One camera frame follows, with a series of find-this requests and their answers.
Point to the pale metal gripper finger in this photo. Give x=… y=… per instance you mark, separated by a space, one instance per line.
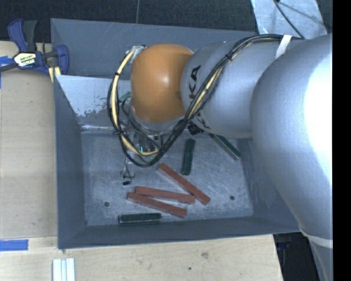
x=131 y=168
x=125 y=168

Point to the black cylinder on white bracket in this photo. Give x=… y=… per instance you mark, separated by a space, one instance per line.
x=196 y=129

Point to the red-brown flat block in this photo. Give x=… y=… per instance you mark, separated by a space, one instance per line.
x=165 y=194
x=157 y=205
x=183 y=183

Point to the pale wood flat board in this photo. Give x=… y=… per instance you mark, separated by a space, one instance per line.
x=26 y=157

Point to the dark green flat block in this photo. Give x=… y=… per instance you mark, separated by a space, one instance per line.
x=140 y=218
x=228 y=148
x=188 y=157

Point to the grey metal bin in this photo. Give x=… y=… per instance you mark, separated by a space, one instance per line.
x=73 y=157

